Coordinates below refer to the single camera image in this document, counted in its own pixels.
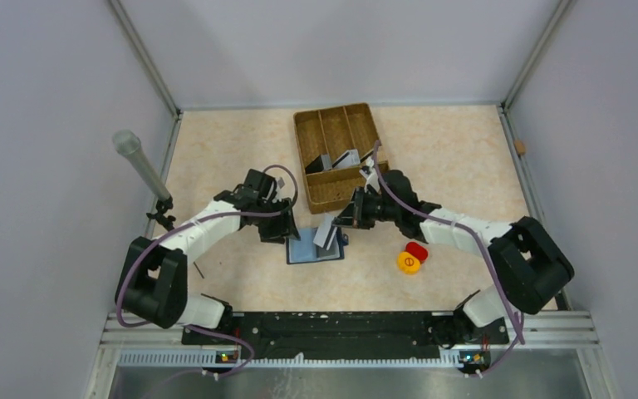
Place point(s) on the gold card in tray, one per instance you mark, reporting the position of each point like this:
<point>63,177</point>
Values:
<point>368,157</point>

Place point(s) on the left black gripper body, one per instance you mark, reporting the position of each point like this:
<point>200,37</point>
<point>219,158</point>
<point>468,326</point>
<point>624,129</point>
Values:
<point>275,226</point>

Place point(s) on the red toy block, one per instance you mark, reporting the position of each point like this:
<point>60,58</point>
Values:
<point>417,250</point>

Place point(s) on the silver striped credit card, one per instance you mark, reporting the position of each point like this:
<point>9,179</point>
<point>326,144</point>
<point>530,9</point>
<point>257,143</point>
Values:
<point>325,232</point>

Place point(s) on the silver card in tray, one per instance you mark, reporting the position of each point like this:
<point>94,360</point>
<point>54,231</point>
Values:
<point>347,159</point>

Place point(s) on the grey microphone on tripod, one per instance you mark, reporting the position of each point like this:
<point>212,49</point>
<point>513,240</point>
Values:
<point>128,145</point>

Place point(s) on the small brown block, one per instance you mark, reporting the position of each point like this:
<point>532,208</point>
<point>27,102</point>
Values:
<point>519,147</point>

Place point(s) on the woven brown divided tray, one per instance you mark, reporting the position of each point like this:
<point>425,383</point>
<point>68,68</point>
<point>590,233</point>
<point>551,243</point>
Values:
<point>333,144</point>

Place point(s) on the dark grey credit card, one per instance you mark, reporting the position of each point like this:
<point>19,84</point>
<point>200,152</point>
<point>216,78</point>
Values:
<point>320,164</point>

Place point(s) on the navy blue card holder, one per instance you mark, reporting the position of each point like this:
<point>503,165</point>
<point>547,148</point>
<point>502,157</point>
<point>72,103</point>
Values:
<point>304,251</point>

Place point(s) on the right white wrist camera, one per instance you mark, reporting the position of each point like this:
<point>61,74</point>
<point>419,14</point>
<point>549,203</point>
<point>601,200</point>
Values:
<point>368,172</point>

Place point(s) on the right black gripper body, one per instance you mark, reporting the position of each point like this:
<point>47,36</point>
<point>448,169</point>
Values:
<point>375,209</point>

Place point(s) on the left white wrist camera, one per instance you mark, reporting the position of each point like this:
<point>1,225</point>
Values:
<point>277,184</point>

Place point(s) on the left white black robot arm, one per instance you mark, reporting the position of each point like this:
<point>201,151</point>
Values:
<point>154,282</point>

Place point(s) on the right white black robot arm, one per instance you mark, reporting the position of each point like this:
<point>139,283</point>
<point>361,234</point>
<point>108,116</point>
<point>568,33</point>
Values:
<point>527,267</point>

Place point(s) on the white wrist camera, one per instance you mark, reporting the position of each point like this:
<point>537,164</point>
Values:
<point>277,184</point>
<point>368,172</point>

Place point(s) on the yellow round toy block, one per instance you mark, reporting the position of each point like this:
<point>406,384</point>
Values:
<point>407,263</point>

